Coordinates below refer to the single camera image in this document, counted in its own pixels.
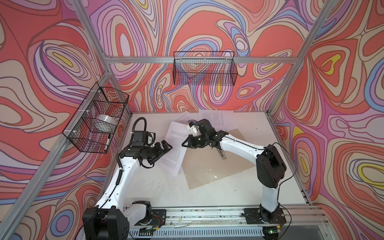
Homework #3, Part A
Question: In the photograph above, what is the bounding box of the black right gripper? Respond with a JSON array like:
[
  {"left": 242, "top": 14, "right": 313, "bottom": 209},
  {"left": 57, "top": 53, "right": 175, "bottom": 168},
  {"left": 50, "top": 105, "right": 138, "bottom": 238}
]
[{"left": 182, "top": 133, "right": 210, "bottom": 148}]

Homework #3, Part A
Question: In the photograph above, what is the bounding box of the printed paper sheet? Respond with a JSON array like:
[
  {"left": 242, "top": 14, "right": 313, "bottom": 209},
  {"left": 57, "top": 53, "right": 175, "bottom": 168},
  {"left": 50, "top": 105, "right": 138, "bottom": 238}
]
[
  {"left": 199, "top": 110, "right": 238, "bottom": 132},
  {"left": 160, "top": 122, "right": 191, "bottom": 177}
]

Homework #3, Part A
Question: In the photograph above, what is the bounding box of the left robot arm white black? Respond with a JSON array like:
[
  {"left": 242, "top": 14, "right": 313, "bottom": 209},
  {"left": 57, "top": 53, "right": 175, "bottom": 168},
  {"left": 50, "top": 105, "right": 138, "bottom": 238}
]
[{"left": 82, "top": 140, "right": 173, "bottom": 240}]

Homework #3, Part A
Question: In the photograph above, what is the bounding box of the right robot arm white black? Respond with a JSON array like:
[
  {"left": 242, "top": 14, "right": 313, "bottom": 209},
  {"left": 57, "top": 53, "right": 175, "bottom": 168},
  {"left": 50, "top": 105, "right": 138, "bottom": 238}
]
[{"left": 182, "top": 131, "right": 287, "bottom": 214}]

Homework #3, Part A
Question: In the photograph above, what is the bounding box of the printed paper sheet back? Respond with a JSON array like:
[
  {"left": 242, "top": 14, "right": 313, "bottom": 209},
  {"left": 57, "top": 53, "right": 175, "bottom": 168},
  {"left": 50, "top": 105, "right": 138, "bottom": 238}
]
[{"left": 199, "top": 110, "right": 238, "bottom": 132}]

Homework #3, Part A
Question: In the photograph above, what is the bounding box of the silver tape roll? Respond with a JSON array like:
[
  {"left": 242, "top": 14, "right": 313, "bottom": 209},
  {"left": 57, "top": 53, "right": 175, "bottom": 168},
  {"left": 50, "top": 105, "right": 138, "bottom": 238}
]
[{"left": 94, "top": 114, "right": 118, "bottom": 134}]

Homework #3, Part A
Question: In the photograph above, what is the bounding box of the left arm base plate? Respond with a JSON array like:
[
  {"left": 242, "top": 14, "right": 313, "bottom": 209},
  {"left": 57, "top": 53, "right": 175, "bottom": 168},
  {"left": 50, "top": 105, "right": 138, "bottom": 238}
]
[{"left": 138, "top": 209, "right": 167, "bottom": 227}]

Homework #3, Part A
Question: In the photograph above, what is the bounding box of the black wire basket left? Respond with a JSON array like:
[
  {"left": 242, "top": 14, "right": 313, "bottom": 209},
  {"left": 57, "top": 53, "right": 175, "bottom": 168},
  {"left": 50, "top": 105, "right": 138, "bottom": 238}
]
[{"left": 63, "top": 83, "right": 129, "bottom": 154}]

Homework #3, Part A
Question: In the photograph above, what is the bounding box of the black wire basket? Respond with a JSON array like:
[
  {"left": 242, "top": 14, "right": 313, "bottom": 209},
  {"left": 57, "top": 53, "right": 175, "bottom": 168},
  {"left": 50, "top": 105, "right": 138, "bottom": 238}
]
[
  {"left": 63, "top": 83, "right": 129, "bottom": 154},
  {"left": 173, "top": 50, "right": 238, "bottom": 86}
]

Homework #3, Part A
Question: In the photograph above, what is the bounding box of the black wire basket back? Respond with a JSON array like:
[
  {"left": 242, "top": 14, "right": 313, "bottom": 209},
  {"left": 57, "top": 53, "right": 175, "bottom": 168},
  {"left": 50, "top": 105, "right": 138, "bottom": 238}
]
[{"left": 173, "top": 50, "right": 238, "bottom": 86}]

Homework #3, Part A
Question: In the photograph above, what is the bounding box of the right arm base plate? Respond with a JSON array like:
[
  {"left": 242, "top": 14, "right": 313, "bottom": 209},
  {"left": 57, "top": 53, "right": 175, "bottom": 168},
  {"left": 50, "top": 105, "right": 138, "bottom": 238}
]
[{"left": 242, "top": 206, "right": 287, "bottom": 226}]

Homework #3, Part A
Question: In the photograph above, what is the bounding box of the aluminium front rail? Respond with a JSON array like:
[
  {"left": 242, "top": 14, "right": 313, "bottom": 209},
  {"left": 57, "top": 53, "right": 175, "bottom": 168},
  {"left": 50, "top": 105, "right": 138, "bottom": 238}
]
[{"left": 126, "top": 205, "right": 337, "bottom": 240}]

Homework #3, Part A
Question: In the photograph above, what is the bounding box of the aluminium frame post right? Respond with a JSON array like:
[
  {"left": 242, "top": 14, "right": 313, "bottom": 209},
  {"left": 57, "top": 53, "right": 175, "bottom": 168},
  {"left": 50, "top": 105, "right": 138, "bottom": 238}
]
[{"left": 266, "top": 0, "right": 338, "bottom": 117}]

